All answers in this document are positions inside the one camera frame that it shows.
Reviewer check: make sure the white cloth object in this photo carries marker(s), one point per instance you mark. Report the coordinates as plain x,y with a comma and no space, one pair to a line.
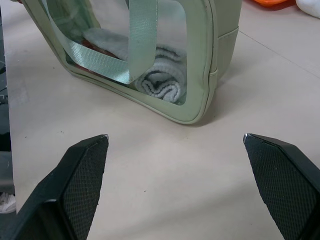
308,7

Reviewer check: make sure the orange plastic object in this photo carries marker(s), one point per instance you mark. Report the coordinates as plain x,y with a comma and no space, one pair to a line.
268,3

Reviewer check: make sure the clear green-trimmed bag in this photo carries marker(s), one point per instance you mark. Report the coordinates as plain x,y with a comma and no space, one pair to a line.
200,62

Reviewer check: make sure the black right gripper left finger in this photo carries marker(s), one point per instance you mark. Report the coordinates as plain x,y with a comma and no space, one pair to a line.
62,190

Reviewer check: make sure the rolled white towel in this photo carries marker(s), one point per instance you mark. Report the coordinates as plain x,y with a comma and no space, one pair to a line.
160,80

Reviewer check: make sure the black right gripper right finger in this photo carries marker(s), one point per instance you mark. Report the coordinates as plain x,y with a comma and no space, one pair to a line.
287,185

